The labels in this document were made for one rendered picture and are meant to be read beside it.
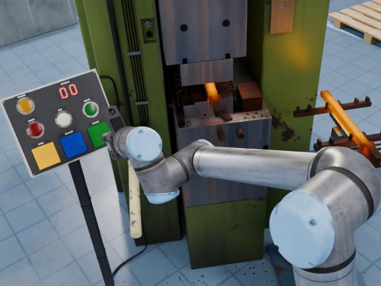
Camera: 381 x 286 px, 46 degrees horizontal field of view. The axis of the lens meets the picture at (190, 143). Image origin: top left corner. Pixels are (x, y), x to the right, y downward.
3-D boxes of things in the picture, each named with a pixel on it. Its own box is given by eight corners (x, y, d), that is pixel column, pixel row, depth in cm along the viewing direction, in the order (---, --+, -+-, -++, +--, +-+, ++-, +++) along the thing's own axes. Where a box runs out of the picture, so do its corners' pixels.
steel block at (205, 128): (266, 196, 205) (272, 117, 177) (185, 207, 202) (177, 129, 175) (241, 125, 248) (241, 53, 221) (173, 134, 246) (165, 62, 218)
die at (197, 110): (233, 113, 181) (233, 95, 175) (184, 119, 180) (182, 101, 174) (215, 64, 214) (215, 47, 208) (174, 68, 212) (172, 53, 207)
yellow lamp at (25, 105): (33, 113, 149) (30, 102, 146) (19, 114, 148) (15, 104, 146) (35, 108, 151) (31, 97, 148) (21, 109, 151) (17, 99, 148)
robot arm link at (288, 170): (402, 138, 79) (193, 133, 136) (361, 171, 73) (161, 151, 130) (416, 194, 82) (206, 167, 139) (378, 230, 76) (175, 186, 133)
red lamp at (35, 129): (43, 137, 150) (39, 126, 148) (29, 138, 150) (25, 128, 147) (44, 131, 153) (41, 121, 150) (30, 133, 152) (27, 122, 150)
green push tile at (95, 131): (114, 140, 161) (106, 120, 160) (94, 148, 158) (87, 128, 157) (112, 140, 163) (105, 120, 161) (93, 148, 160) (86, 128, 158)
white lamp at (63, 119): (71, 126, 154) (68, 116, 151) (58, 127, 154) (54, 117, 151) (72, 121, 157) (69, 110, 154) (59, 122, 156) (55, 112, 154)
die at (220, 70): (233, 80, 171) (233, 58, 165) (181, 86, 170) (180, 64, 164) (215, 34, 204) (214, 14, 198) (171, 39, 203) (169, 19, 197)
